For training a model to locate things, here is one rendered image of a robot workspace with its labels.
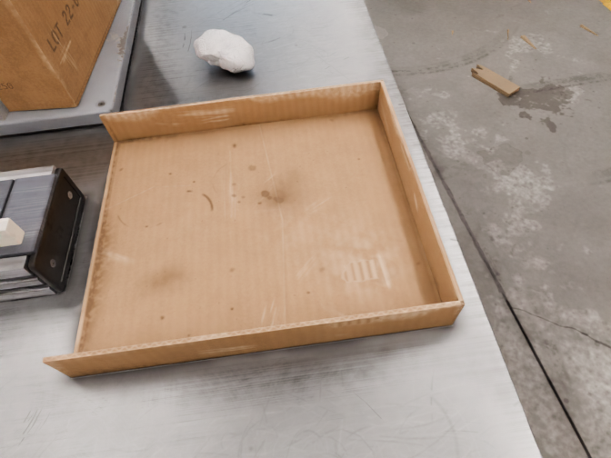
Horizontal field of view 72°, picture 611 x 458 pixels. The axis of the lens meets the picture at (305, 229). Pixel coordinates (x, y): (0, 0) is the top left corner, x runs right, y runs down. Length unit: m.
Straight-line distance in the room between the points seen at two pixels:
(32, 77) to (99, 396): 0.34
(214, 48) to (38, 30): 0.18
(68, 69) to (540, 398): 1.21
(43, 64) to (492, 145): 1.49
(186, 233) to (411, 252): 0.20
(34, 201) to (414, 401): 0.35
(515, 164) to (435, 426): 1.43
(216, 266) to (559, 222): 1.34
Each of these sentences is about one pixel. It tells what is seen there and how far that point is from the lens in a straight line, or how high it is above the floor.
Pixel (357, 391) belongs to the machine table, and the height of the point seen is 0.83.
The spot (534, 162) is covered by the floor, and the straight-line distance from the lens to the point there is 1.73.
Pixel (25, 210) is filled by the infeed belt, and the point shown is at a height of 0.88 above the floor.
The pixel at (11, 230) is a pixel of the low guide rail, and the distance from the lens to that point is 0.38.
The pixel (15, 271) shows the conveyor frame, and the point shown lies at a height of 0.88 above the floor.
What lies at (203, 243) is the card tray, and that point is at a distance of 0.39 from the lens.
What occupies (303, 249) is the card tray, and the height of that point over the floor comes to 0.83.
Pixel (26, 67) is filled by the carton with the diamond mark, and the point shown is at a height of 0.90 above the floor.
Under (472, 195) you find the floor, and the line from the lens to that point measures 1.55.
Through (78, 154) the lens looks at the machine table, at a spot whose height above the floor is 0.83.
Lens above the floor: 1.15
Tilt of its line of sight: 56 degrees down
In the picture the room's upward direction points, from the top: 5 degrees counter-clockwise
